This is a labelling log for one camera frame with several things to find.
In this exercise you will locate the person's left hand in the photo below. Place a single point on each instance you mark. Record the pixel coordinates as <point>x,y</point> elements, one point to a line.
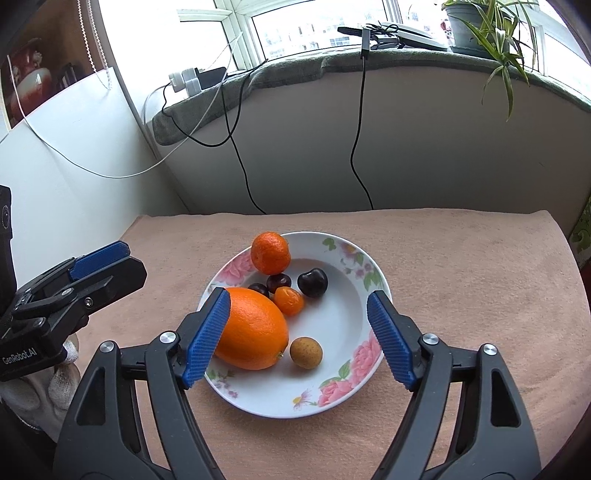
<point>60,387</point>

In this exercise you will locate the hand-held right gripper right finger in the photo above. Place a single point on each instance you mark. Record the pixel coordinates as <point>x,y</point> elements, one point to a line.
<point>390,341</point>

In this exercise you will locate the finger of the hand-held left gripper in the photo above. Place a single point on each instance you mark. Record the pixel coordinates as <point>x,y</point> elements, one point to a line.
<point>99,258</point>
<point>106,281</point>

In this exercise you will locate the white router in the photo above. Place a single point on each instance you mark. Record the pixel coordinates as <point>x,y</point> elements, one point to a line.
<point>415,37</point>

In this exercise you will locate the brown longan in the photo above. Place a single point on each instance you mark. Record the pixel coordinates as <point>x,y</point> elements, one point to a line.
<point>306,353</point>

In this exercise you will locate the black power adapter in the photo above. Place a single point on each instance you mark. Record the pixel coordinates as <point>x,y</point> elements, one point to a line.
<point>212,76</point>

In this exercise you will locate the beige towel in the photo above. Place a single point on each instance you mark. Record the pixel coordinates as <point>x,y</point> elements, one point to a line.
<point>461,277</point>

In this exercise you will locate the white window frame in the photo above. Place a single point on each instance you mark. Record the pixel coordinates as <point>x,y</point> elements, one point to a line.
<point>240,27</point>

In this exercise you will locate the wrinkled mandarin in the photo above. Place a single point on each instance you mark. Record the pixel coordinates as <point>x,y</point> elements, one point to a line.
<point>270,254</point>

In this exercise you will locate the green patterned cloth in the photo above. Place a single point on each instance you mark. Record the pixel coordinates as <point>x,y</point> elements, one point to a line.
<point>582,235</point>

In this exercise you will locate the dark red cherry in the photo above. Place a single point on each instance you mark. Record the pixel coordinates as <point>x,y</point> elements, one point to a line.
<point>258,290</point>
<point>313,282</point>
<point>278,282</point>

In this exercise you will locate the white panel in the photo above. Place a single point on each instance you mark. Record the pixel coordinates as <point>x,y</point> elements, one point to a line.
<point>69,147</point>

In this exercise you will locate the orange kumquat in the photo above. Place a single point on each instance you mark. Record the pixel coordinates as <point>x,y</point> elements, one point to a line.
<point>291,302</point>

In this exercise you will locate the red and white vase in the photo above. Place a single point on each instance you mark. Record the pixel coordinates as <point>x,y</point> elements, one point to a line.
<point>32,87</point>

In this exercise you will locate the floral white plate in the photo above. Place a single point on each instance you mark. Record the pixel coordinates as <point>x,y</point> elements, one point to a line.
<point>323,332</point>

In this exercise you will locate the potted spider plant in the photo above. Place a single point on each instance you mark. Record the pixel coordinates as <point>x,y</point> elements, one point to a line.
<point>471,27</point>

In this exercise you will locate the white power adapter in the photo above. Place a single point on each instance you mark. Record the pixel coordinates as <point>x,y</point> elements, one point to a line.
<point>182,81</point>

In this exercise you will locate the large orange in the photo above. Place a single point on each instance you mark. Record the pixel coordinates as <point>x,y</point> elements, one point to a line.
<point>254,332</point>

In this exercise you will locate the black device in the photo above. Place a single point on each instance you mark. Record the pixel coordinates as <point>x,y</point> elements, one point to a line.
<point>385,44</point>

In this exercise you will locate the grey-green sill cloth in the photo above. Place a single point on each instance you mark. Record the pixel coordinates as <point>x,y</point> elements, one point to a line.
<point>300,64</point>

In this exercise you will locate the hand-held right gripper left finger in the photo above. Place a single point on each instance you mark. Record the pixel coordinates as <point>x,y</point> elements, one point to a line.
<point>210,337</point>

